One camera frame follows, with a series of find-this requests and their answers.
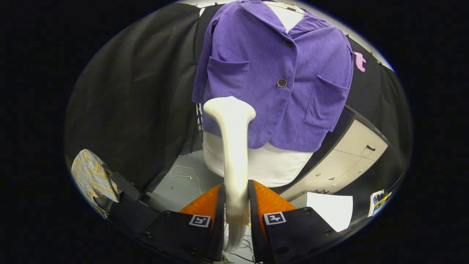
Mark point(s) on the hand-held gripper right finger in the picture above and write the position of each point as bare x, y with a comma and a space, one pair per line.
255, 227

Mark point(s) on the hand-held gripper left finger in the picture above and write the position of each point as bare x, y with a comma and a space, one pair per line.
219, 227

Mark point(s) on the white garment steamer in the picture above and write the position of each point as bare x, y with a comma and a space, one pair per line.
236, 154

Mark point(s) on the white paper sheet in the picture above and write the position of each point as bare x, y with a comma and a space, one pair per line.
329, 211

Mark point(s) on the grey cabinet with dark top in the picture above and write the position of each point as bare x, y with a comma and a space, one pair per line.
348, 161

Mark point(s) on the white side table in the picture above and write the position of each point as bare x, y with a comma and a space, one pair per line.
377, 203

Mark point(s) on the yellow plaid cloth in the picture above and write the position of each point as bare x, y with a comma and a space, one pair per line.
89, 176

